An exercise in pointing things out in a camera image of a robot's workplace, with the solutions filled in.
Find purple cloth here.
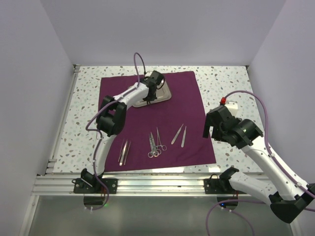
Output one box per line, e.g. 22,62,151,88
105,71,216,172

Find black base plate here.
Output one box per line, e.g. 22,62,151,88
203,174,245,195
71,178,118,194

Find aluminium front rail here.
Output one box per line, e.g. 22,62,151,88
31,174,291,197

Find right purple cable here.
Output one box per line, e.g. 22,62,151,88
205,90,315,236

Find purple cable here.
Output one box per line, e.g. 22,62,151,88
85,52,148,211
205,90,315,236

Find steel scissors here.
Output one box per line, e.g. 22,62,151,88
148,135,158,158
150,132,161,156

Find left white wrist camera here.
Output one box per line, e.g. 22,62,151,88
144,70,164,86

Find fine steel tweezers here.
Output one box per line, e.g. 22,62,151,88
118,139,126,162

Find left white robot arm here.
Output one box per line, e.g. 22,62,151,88
80,77,165,193

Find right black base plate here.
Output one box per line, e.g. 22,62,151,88
203,174,245,195

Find wide steel tweezers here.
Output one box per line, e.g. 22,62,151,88
119,140,131,166

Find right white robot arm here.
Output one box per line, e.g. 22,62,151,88
203,115,315,223

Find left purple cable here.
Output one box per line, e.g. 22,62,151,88
85,52,148,211

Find steel scalpel handle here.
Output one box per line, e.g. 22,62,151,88
181,126,187,148
171,124,184,145

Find steel instrument tray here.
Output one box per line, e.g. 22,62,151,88
133,82,172,108

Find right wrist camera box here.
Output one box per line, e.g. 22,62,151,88
205,101,240,127

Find left side rail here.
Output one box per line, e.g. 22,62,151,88
44,64,81,175

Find red button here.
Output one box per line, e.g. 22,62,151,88
220,97,226,106

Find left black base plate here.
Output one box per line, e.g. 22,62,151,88
71,178,118,194

